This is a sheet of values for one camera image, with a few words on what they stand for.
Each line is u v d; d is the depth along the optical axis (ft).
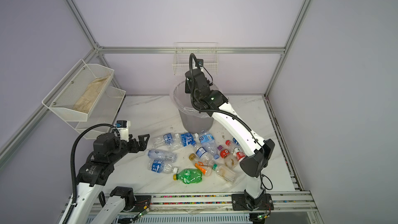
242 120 1.52
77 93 2.47
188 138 2.98
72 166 1.53
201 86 1.65
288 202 2.49
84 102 2.50
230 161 2.87
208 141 3.01
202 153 2.76
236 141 2.98
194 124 3.12
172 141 3.04
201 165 2.72
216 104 1.61
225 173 2.74
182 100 2.68
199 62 1.88
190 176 2.57
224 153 2.82
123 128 2.02
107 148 1.68
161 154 2.83
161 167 2.62
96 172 1.55
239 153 2.75
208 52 3.11
